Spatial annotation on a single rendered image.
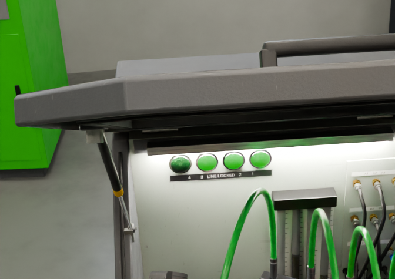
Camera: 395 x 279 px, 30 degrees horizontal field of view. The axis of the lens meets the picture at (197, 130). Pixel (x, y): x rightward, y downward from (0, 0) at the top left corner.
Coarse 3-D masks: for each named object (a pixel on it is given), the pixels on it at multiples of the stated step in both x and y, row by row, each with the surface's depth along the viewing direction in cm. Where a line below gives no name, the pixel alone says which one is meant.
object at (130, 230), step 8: (104, 136) 127; (104, 144) 129; (104, 152) 130; (104, 160) 133; (112, 160) 134; (112, 168) 135; (112, 176) 137; (112, 184) 140; (120, 184) 141; (120, 192) 142; (120, 200) 145; (128, 216) 151; (128, 224) 154; (128, 232) 156
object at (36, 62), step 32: (0, 0) 365; (32, 0) 393; (0, 32) 374; (32, 32) 390; (0, 64) 382; (32, 64) 388; (64, 64) 466; (0, 96) 392; (0, 128) 401; (32, 128) 401; (0, 160) 411; (32, 160) 412
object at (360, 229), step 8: (360, 232) 146; (368, 232) 145; (352, 240) 155; (368, 240) 142; (352, 248) 157; (368, 248) 141; (352, 256) 159; (352, 264) 160; (376, 264) 138; (352, 272) 161; (376, 272) 138
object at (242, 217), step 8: (256, 192) 146; (264, 192) 150; (248, 200) 142; (248, 208) 141; (272, 208) 159; (240, 216) 139; (272, 216) 161; (240, 224) 138; (272, 224) 163; (240, 232) 137; (272, 232) 165; (232, 240) 136; (272, 240) 166; (232, 248) 135; (272, 248) 168; (232, 256) 134; (272, 256) 169; (224, 264) 134; (224, 272) 133
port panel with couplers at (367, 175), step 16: (352, 160) 167; (368, 160) 167; (384, 160) 167; (352, 176) 168; (368, 176) 169; (384, 176) 169; (352, 192) 171; (368, 192) 171; (384, 192) 171; (352, 208) 173; (368, 208) 173; (352, 224) 175; (368, 224) 176; (384, 224) 176; (384, 240) 178
